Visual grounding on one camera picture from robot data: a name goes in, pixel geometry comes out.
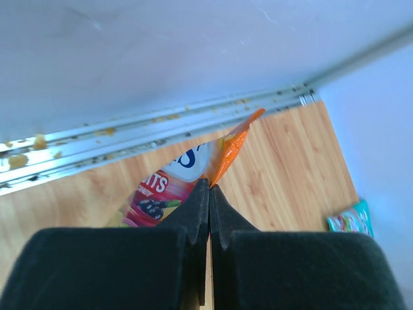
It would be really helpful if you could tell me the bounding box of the teal Fox's mint candy bag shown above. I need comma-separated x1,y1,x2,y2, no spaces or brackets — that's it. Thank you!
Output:
327,200,374,238

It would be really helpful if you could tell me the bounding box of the aluminium frame post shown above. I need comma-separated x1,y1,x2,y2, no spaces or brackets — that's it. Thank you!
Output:
301,23,412,94

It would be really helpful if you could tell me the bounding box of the orange Fox's fruits candy bag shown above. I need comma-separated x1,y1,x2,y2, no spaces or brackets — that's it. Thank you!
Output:
107,108,266,227

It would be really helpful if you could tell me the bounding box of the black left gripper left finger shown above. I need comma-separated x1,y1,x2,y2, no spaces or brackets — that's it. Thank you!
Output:
1,179,209,309

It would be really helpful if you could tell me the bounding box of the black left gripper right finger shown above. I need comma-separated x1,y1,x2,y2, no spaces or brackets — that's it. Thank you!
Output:
209,186,406,309

